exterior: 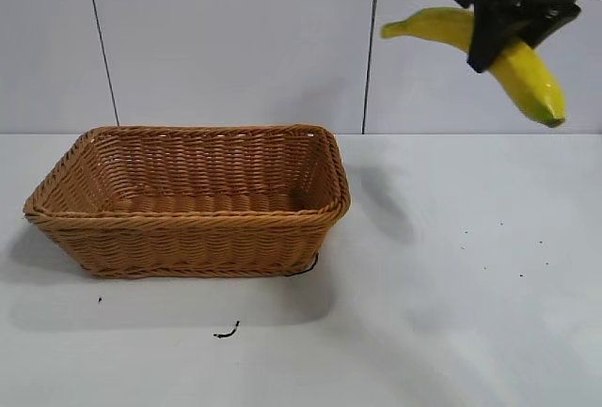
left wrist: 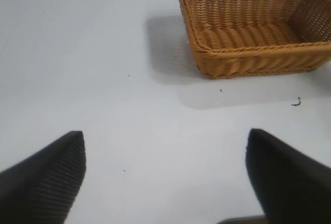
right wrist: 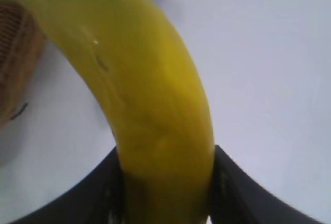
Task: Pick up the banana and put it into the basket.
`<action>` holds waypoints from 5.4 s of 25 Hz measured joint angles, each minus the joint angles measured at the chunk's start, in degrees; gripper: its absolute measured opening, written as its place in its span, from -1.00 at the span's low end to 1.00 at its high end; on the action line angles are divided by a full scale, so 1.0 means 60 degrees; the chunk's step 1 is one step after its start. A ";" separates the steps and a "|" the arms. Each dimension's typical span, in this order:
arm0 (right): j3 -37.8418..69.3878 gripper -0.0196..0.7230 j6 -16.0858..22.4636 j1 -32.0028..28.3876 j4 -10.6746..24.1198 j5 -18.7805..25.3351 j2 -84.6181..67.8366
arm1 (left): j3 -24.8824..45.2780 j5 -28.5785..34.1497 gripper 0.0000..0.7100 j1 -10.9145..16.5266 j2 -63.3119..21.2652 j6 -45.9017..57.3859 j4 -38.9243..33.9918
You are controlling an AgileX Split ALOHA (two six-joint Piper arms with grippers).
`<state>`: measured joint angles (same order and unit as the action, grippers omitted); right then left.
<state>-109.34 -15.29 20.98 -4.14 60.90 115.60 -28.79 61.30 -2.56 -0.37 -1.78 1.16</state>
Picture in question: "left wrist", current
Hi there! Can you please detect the brown woven wicker basket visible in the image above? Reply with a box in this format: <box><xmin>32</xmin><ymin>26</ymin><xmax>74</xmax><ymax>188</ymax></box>
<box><xmin>177</xmin><ymin>0</ymin><xmax>331</xmax><ymax>79</ymax></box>

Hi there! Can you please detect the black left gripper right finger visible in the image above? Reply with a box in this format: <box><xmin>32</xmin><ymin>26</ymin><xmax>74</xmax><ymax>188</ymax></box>
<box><xmin>245</xmin><ymin>128</ymin><xmax>331</xmax><ymax>224</ymax></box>

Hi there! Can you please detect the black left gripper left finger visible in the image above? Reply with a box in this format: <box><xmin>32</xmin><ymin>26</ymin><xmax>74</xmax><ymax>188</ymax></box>
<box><xmin>0</xmin><ymin>130</ymin><xmax>86</xmax><ymax>224</ymax></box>

